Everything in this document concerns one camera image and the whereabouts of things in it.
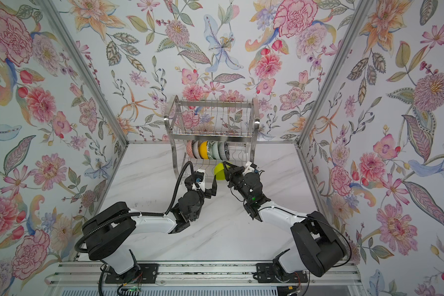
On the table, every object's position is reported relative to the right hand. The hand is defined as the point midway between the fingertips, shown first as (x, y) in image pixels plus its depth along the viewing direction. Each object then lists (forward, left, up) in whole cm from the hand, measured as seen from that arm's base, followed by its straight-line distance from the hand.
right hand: (221, 159), depth 79 cm
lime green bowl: (-5, +1, -3) cm, 5 cm away
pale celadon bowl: (+17, +4, -15) cm, 23 cm away
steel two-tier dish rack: (+40, +11, -21) cm, 46 cm away
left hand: (-3, +6, -6) cm, 9 cm away
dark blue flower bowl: (+17, 0, -14) cm, 22 cm away
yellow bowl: (+19, +11, -15) cm, 27 cm away
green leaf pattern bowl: (+23, +8, -14) cm, 28 cm away
